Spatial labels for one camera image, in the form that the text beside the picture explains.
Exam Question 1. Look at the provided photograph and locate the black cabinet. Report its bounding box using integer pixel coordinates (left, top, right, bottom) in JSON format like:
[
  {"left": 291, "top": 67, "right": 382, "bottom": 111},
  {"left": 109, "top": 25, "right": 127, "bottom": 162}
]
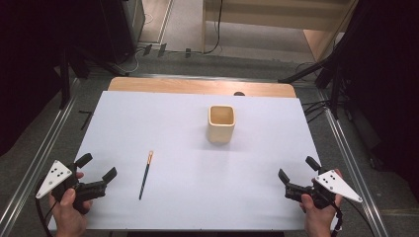
[{"left": 98, "top": 0, "right": 146, "bottom": 65}]

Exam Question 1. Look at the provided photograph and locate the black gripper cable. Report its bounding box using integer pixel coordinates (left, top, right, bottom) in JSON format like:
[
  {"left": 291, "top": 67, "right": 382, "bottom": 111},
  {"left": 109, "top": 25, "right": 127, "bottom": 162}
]
[
  {"left": 330, "top": 197, "right": 377, "bottom": 237},
  {"left": 35, "top": 179, "right": 55, "bottom": 237}
]

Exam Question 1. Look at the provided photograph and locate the black hanging cable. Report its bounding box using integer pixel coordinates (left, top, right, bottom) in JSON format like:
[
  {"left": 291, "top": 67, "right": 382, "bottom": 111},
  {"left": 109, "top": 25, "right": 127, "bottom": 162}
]
[{"left": 202, "top": 0, "right": 224, "bottom": 55}]

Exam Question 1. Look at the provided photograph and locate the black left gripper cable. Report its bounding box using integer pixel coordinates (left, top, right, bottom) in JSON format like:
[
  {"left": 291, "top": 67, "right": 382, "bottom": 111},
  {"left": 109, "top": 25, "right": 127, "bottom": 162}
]
[{"left": 35, "top": 179, "right": 55, "bottom": 237}]

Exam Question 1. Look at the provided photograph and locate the wooden table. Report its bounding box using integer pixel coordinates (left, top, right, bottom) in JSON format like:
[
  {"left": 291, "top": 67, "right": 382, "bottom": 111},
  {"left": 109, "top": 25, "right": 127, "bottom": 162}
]
[{"left": 108, "top": 76, "right": 297, "bottom": 99}]

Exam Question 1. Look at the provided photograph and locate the white table mat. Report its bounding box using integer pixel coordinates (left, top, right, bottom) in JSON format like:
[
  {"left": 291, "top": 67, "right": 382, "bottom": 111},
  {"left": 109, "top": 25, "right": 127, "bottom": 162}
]
[{"left": 48, "top": 90, "right": 342, "bottom": 231}]

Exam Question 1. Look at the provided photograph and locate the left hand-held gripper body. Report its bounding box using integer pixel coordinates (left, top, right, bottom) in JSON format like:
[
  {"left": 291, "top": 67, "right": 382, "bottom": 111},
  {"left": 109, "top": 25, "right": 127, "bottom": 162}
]
[{"left": 35, "top": 160, "right": 109, "bottom": 213}]

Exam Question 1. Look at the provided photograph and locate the black pencil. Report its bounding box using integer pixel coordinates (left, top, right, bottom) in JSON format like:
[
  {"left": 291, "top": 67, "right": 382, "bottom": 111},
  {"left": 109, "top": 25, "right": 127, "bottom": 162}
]
[{"left": 138, "top": 150, "right": 155, "bottom": 201}]

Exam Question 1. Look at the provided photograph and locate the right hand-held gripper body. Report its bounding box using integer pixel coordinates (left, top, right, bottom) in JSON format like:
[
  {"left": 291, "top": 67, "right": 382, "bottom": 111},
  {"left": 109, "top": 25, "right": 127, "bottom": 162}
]
[{"left": 285, "top": 169, "right": 364, "bottom": 210}]

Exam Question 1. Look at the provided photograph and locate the black stand frame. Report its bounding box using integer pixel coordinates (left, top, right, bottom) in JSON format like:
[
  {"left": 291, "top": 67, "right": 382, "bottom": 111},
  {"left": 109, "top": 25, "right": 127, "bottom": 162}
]
[
  {"left": 277, "top": 0, "right": 365, "bottom": 120},
  {"left": 58, "top": 45, "right": 130, "bottom": 111}
]

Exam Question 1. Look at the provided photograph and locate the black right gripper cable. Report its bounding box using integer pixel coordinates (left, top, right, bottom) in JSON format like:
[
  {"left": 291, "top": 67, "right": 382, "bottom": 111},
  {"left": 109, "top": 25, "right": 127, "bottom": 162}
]
[{"left": 330, "top": 197, "right": 377, "bottom": 237}]

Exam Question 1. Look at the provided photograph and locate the metal floor rail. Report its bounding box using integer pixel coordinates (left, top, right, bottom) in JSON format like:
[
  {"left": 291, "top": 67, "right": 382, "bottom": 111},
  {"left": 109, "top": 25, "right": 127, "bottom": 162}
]
[
  {"left": 0, "top": 78, "right": 82, "bottom": 235},
  {"left": 316, "top": 89, "right": 391, "bottom": 237}
]

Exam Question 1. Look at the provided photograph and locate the person's right hand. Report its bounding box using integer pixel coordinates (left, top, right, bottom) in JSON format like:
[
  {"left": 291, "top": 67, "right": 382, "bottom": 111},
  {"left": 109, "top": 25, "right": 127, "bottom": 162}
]
[{"left": 298, "top": 169, "right": 344, "bottom": 237}]

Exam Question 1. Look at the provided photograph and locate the light wooden shelf unit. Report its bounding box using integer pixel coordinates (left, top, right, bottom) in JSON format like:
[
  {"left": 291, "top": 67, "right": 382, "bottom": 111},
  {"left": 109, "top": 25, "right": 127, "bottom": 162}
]
[{"left": 201, "top": 0, "right": 360, "bottom": 62}]

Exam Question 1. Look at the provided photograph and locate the person's left hand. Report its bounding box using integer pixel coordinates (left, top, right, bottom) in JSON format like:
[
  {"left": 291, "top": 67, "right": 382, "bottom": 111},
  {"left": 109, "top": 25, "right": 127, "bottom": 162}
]
[{"left": 48, "top": 171, "right": 94, "bottom": 237}]

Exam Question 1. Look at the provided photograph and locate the white floor cable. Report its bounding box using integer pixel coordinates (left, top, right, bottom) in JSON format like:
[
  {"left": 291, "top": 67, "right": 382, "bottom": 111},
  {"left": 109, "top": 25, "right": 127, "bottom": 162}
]
[{"left": 122, "top": 48, "right": 146, "bottom": 74}]

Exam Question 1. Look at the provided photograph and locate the beige square cup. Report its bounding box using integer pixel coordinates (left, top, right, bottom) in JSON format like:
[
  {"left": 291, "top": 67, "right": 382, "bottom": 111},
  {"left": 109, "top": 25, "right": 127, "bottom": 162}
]
[{"left": 207, "top": 104, "right": 237, "bottom": 144}]

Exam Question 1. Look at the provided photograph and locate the bundle of black floor cables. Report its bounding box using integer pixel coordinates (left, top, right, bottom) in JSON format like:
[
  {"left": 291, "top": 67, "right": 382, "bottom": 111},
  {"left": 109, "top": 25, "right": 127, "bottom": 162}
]
[{"left": 300, "top": 98, "right": 332, "bottom": 123}]

